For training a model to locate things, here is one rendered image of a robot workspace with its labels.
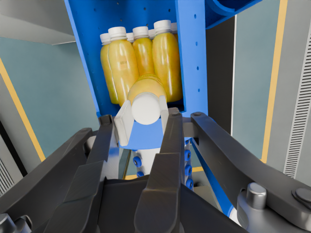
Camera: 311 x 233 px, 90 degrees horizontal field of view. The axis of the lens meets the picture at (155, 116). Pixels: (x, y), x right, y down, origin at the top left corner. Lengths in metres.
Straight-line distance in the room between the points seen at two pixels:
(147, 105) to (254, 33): 1.60
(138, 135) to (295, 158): 2.28
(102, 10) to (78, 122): 1.39
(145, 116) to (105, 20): 0.37
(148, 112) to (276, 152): 2.13
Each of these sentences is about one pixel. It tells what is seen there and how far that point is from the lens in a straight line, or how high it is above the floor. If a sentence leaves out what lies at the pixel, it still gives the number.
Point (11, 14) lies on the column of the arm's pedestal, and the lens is 0.96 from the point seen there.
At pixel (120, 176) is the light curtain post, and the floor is 0.63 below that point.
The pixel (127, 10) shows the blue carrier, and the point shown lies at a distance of 0.56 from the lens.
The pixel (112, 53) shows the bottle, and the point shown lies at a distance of 0.38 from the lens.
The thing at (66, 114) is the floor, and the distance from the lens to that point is 1.81.
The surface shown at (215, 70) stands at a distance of 1.45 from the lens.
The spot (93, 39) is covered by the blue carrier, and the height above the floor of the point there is 1.05.
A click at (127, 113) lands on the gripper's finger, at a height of 1.33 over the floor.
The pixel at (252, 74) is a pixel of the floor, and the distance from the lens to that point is 1.77.
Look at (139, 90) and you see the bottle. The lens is 0.23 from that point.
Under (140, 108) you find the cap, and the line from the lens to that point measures 0.20.
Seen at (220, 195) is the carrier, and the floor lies 0.94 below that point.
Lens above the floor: 1.50
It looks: 70 degrees down
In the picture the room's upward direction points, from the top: 177 degrees clockwise
